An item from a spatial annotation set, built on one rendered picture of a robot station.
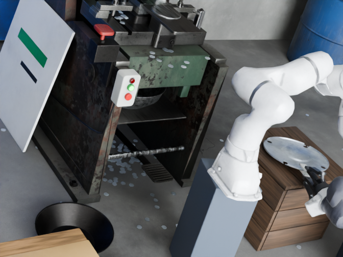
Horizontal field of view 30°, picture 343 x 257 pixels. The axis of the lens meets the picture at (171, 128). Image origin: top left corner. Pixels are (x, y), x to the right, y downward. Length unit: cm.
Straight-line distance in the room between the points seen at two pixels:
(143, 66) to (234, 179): 62
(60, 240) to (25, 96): 109
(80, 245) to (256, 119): 69
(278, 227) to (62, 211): 89
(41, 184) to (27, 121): 32
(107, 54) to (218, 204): 68
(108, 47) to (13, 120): 82
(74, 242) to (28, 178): 82
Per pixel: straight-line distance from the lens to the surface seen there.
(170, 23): 250
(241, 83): 215
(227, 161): 221
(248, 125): 214
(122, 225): 264
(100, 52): 236
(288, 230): 279
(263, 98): 208
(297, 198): 267
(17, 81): 302
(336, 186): 234
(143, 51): 253
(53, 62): 278
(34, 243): 198
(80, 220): 257
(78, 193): 269
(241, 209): 231
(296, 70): 218
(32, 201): 265
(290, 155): 273
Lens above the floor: 166
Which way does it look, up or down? 29 degrees down
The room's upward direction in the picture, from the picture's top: 18 degrees clockwise
